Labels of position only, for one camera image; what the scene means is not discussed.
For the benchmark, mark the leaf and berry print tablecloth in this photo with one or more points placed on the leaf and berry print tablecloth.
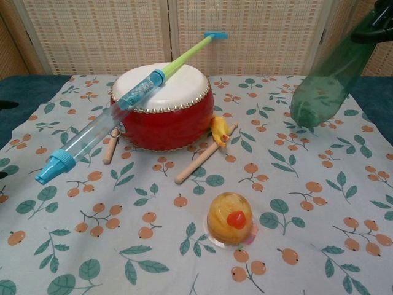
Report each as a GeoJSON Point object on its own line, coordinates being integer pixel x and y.
{"type": "Point", "coordinates": [153, 230]}

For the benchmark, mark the red drum with white skin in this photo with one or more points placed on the red drum with white skin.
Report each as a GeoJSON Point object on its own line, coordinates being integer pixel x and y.
{"type": "Point", "coordinates": [172, 123]}

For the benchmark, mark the green spray bottle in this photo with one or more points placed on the green spray bottle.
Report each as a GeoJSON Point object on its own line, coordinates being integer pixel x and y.
{"type": "Point", "coordinates": [325, 86]}

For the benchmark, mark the orange jelly cup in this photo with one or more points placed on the orange jelly cup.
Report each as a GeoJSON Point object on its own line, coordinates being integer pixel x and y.
{"type": "Point", "coordinates": [228, 221]}

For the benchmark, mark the woven folding screen panel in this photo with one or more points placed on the woven folding screen panel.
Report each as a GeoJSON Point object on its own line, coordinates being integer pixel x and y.
{"type": "Point", "coordinates": [98, 33]}
{"type": "Point", "coordinates": [12, 40]}
{"type": "Point", "coordinates": [337, 21]}
{"type": "Point", "coordinates": [261, 21]}

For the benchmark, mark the long wooden drumstick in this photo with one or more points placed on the long wooden drumstick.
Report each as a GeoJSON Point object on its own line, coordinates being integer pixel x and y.
{"type": "Point", "coordinates": [196, 164]}

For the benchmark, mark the yellow rubber chicken toy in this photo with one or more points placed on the yellow rubber chicken toy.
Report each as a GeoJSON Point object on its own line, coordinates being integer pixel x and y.
{"type": "Point", "coordinates": [219, 132]}

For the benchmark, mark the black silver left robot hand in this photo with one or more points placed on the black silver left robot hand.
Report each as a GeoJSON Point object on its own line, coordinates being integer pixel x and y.
{"type": "Point", "coordinates": [9, 104]}

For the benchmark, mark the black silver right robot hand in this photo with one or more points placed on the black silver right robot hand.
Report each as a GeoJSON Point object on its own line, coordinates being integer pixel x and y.
{"type": "Point", "coordinates": [385, 33]}

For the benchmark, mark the blue green water pump toy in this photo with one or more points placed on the blue green water pump toy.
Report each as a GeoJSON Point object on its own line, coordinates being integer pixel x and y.
{"type": "Point", "coordinates": [89, 135]}

